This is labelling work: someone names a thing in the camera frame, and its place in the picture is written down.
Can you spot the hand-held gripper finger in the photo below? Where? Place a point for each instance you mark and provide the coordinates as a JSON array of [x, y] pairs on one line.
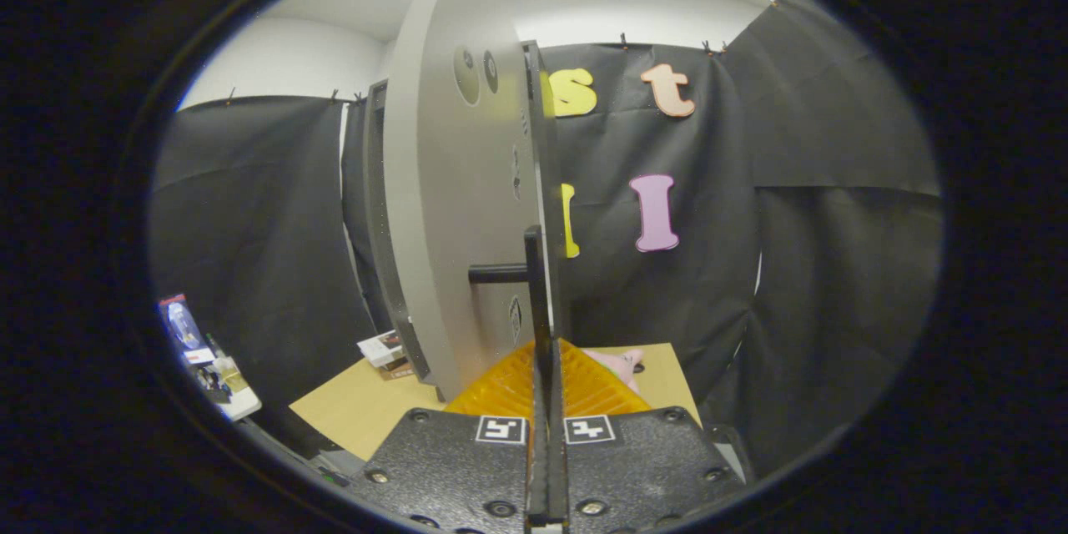
[[557, 450], [537, 434]]

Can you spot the dark grey shoe cabinet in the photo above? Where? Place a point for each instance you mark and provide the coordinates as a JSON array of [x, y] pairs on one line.
[[373, 183]]

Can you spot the green and pink plush toy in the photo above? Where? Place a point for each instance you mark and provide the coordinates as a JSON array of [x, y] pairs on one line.
[[622, 363]]

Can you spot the white book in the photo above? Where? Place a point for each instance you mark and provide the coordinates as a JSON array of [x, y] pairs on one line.
[[380, 346]]

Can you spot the black backdrop cloth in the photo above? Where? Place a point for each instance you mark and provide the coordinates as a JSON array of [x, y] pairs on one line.
[[834, 267]]

